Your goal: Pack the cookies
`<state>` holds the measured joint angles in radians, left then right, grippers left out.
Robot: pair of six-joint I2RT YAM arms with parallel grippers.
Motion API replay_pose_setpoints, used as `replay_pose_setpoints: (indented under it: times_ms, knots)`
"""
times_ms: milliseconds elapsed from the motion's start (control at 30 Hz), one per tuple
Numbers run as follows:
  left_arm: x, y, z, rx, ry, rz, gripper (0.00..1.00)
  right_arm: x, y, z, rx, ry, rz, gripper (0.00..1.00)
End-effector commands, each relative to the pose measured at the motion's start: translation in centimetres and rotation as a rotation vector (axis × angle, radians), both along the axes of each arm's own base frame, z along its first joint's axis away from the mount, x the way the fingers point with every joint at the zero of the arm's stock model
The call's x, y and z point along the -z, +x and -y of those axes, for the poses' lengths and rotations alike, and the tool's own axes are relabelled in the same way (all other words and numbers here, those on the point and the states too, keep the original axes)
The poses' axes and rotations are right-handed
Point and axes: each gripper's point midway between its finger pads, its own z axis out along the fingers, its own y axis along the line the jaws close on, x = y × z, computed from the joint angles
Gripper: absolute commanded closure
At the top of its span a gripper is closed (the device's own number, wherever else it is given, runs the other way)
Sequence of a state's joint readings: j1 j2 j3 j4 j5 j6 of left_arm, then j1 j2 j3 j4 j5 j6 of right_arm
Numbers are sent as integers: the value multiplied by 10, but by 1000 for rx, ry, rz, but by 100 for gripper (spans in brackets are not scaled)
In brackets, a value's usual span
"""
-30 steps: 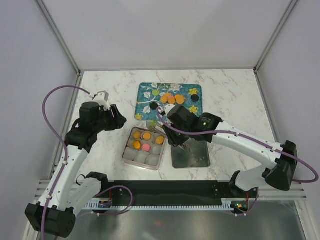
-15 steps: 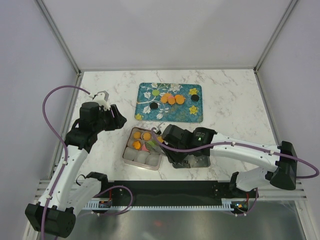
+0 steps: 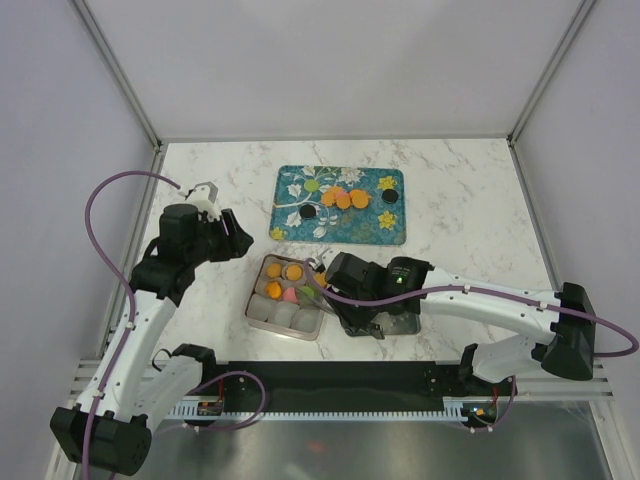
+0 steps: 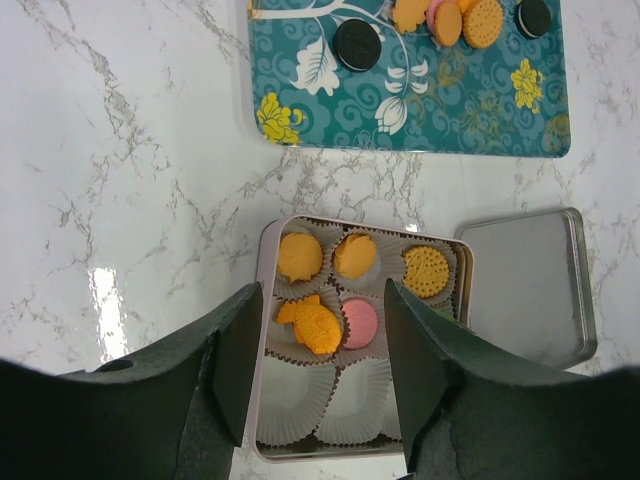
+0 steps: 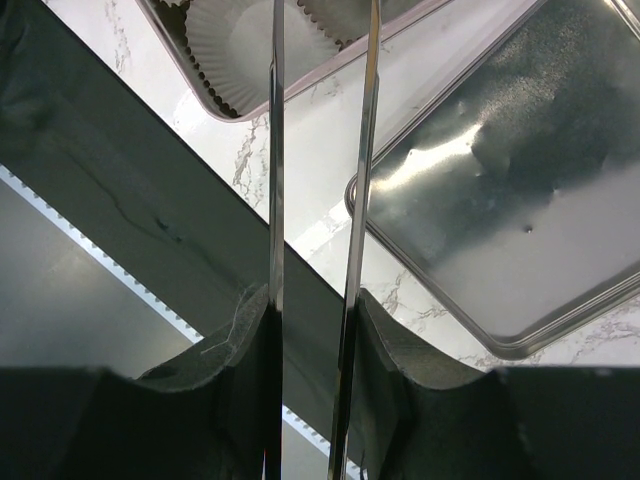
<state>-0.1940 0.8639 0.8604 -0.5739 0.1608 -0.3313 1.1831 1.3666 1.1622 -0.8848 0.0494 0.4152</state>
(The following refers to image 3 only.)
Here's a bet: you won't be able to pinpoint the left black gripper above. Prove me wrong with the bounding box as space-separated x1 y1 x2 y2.
186 209 254 267

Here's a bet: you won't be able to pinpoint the orange round cookie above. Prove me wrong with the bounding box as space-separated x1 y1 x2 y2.
313 273 328 288

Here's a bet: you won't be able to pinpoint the orange cookie small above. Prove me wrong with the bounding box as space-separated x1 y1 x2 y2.
266 263 283 278

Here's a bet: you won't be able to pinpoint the pink round cookie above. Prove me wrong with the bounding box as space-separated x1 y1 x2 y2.
282 287 298 304

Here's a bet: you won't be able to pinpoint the steel kitchen tongs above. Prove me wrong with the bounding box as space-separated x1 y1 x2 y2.
295 285 336 315

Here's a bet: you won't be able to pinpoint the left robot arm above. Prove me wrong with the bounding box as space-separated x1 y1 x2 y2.
50 203 253 476

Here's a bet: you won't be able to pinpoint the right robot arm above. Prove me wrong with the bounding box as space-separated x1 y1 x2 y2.
321 250 595 395

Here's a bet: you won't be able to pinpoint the silver tin lid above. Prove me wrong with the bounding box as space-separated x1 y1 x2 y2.
340 312 421 340

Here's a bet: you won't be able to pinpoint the cookie tin with liners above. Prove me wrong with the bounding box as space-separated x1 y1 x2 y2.
244 254 327 341

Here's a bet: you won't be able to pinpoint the black round cookie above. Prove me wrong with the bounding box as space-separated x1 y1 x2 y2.
299 204 317 220

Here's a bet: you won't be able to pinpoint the teal floral tray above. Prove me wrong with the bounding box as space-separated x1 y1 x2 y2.
269 165 407 246

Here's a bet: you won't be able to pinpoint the light green cookie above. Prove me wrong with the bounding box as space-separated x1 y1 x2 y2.
304 179 319 193

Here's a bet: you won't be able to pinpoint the orange cookie in pile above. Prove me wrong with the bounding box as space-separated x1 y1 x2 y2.
335 192 351 210

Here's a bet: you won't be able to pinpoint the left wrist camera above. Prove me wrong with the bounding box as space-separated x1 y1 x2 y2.
178 182 221 222

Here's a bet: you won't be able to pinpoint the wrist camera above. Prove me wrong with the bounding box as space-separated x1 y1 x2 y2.
178 182 221 222
304 247 340 273

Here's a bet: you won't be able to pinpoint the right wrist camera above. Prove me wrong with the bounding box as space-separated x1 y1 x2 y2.
304 247 340 273

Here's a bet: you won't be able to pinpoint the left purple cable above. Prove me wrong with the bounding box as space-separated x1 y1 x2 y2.
79 170 266 480

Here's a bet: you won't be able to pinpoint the purple cable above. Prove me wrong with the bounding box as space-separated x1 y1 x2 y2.
79 170 266 480
305 257 640 434

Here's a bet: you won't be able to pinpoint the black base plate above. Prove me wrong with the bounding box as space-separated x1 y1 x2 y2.
160 360 518 415

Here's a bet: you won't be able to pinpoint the white cable duct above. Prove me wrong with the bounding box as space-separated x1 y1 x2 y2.
165 397 468 422

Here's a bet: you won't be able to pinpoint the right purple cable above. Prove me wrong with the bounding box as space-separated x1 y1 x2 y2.
305 257 640 434

